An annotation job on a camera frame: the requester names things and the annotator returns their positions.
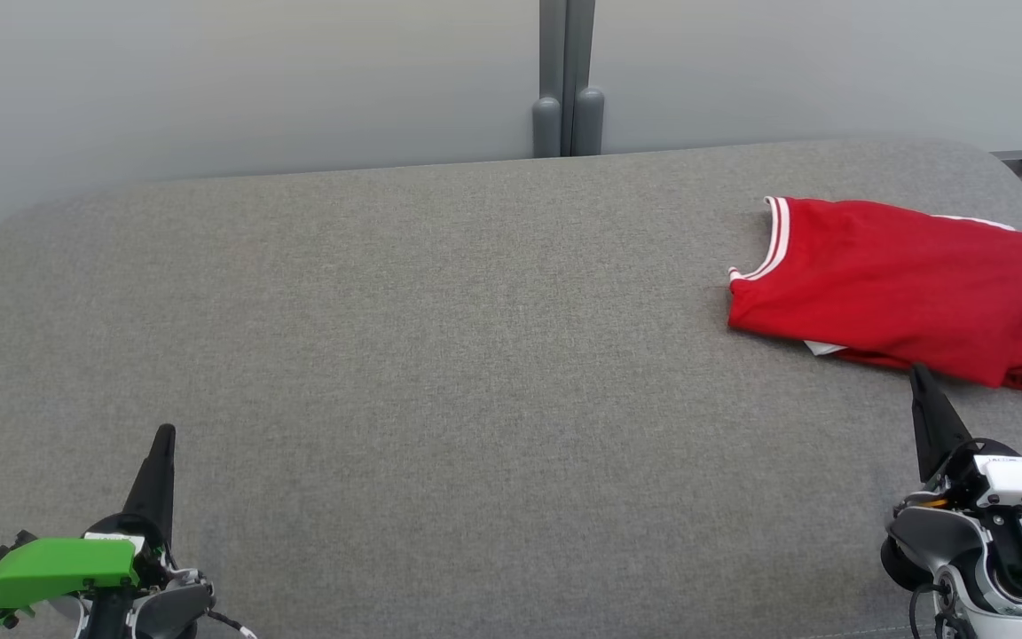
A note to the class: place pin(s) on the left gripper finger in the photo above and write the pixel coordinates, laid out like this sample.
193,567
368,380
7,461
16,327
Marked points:
158,484

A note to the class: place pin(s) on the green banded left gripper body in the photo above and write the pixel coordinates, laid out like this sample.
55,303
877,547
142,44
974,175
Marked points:
58,568

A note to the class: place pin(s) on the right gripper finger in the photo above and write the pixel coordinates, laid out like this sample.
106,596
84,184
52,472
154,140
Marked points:
932,417

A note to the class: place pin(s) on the red jersey with white trim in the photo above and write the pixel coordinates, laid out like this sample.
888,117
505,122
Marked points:
901,275

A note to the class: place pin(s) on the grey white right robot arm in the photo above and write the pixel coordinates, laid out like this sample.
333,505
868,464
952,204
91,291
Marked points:
928,541

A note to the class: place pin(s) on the grey fabric sofa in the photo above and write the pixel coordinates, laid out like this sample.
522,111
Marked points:
440,355

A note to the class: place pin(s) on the grey partition post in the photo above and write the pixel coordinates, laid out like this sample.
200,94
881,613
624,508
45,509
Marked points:
548,124
588,120

